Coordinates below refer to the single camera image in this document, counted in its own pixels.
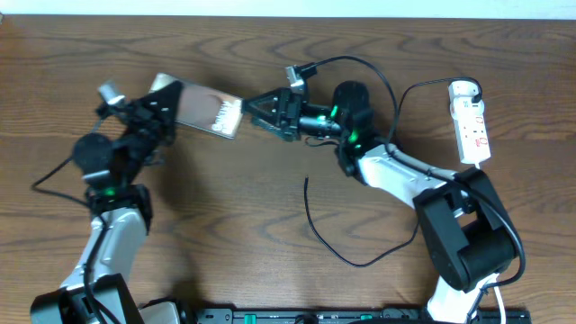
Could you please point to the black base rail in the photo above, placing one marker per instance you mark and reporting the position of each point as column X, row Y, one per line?
column 389, row 315

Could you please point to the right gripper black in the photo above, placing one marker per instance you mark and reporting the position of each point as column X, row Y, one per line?
column 289, row 101

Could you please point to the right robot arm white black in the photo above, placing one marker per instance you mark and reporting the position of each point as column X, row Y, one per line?
column 469, row 236

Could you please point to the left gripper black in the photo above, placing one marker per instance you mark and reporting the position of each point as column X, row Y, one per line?
column 150, row 115

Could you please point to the white charger adapter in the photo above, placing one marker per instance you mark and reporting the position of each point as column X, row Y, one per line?
column 465, row 89

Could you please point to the white power strip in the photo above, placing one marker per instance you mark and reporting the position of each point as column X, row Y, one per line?
column 470, row 130

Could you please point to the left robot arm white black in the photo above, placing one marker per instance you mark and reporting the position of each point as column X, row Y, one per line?
column 120, row 211

